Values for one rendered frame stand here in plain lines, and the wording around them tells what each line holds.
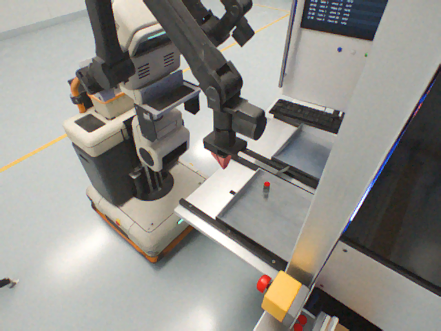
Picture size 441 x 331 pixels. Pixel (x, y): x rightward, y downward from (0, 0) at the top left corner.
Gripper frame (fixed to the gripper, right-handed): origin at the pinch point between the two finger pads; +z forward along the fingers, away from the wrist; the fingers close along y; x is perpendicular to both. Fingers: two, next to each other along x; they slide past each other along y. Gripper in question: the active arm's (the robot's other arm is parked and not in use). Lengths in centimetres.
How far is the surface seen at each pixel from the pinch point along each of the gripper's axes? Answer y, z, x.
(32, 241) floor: -123, 107, -45
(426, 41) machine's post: 32, -45, -13
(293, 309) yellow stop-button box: 32.4, 5.5, -20.3
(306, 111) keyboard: -6, 25, 77
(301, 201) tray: 18.9, 20.0, 18.1
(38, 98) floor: -289, 104, 45
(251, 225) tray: 10.6, 20.0, -0.2
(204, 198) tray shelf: -8.2, 19.9, -0.6
